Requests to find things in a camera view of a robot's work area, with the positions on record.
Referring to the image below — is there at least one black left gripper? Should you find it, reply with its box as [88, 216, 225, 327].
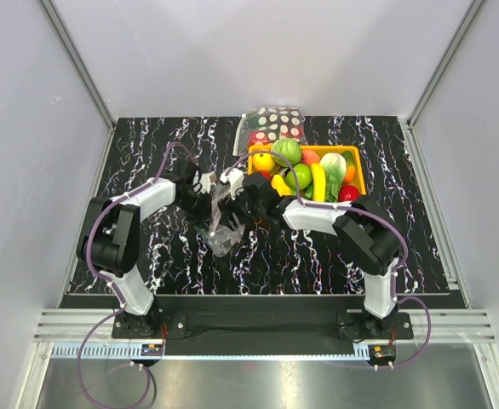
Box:
[175, 190, 215, 232]

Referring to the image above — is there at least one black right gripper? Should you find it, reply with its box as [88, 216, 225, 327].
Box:
[217, 185, 266, 232]

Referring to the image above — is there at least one yellow fake pear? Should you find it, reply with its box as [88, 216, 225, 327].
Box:
[271, 175, 292, 197]

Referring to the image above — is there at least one clear zip top bag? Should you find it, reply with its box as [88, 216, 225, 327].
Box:
[195, 183, 245, 257]

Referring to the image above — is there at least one green fake apple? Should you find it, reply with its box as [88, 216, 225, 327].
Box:
[290, 164, 313, 190]

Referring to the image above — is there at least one green fake leaf vegetable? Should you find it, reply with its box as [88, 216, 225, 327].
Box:
[271, 138, 301, 167]

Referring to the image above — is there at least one yellow fake banana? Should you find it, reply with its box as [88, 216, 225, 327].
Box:
[310, 163, 326, 202]

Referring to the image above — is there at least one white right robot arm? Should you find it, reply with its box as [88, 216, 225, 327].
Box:
[218, 169, 408, 338]

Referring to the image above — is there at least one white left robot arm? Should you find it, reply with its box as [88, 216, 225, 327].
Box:
[77, 159, 216, 337]

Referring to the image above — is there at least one yellow fake lemon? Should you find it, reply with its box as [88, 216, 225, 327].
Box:
[252, 152, 276, 172]

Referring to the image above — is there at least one fake peach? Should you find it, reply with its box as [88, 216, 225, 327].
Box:
[301, 149, 321, 166]

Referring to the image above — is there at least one polka dot zip bag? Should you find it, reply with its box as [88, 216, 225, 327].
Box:
[232, 106, 307, 156]

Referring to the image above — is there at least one green fake cabbage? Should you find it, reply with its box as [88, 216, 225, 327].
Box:
[320, 153, 347, 202]

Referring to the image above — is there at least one red fake tomato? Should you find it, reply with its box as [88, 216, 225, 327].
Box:
[338, 185, 360, 202]

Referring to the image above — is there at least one small fake carrot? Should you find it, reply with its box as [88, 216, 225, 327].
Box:
[342, 152, 357, 184]

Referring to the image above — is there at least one yellow plastic bin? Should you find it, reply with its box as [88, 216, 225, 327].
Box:
[248, 144, 366, 200]

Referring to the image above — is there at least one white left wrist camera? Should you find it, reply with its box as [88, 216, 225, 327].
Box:
[194, 172, 217, 194]

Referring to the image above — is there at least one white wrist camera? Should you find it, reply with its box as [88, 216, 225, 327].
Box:
[220, 168, 244, 199]
[194, 172, 217, 194]

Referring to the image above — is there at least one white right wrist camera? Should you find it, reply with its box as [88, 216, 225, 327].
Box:
[220, 168, 244, 199]

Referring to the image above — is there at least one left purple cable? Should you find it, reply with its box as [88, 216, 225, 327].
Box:
[75, 141, 195, 408]

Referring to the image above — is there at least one purple cable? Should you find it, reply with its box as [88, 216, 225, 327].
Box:
[221, 149, 433, 367]
[75, 141, 195, 408]

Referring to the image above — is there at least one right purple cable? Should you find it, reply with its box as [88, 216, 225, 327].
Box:
[221, 149, 433, 367]

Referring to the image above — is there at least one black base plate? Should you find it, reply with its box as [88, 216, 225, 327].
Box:
[112, 295, 414, 342]

